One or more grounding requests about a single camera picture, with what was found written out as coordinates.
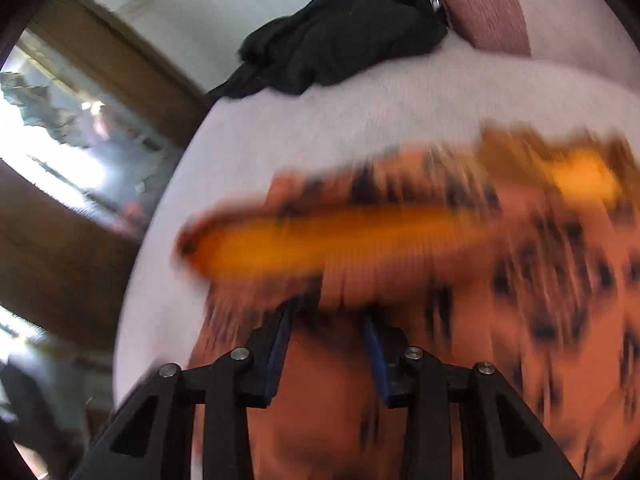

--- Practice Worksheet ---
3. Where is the orange floral shirt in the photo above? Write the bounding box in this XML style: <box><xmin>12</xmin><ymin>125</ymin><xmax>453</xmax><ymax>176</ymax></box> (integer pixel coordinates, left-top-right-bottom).
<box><xmin>176</xmin><ymin>122</ymin><xmax>640</xmax><ymax>480</ymax></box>

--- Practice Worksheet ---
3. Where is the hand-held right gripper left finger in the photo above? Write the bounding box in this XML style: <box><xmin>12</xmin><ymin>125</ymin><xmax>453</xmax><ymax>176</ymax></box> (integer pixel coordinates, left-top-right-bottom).
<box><xmin>70</xmin><ymin>298</ymin><xmax>303</xmax><ymax>480</ymax></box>

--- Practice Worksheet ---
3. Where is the black clothes pile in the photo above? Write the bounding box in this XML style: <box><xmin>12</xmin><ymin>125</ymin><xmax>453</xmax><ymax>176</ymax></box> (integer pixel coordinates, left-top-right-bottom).
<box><xmin>207</xmin><ymin>0</ymin><xmax>449</xmax><ymax>101</ymax></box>

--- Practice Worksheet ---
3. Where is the pink sofa armrest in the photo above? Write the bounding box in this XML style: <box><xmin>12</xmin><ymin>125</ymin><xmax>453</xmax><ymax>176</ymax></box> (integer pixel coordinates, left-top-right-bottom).
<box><xmin>423</xmin><ymin>0</ymin><xmax>532</xmax><ymax>57</ymax></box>

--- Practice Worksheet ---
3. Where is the wooden door with stained glass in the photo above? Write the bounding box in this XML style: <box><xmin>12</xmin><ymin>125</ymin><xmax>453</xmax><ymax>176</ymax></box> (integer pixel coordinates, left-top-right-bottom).
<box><xmin>0</xmin><ymin>0</ymin><xmax>211</xmax><ymax>480</ymax></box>

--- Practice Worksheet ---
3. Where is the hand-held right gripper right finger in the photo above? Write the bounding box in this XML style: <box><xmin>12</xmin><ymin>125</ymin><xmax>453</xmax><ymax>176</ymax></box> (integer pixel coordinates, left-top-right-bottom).
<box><xmin>361</xmin><ymin>310</ymin><xmax>581</xmax><ymax>480</ymax></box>

